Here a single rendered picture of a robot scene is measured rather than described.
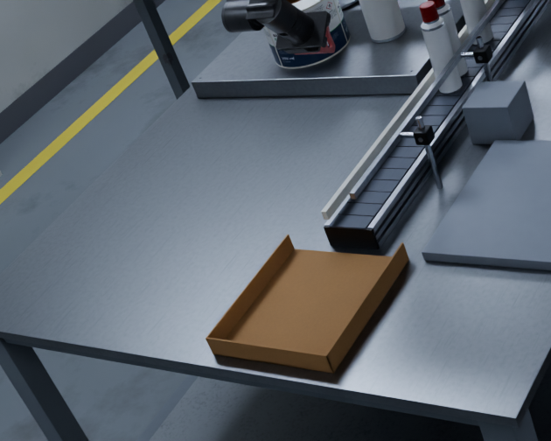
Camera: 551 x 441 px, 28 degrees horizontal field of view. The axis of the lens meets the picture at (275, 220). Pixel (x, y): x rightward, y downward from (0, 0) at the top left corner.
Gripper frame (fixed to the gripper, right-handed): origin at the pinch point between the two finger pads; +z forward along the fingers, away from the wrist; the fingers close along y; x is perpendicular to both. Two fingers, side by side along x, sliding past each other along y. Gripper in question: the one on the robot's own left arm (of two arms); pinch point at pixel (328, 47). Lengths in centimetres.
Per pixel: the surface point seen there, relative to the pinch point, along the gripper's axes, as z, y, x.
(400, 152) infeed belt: 28.1, -1.7, 12.1
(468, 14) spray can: 48, -2, -26
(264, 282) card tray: 7.0, 11.1, 43.6
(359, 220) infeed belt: 14.0, -3.3, 29.4
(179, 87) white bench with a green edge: 149, 174, -50
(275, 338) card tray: 0, 1, 54
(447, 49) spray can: 34.6, -5.5, -12.2
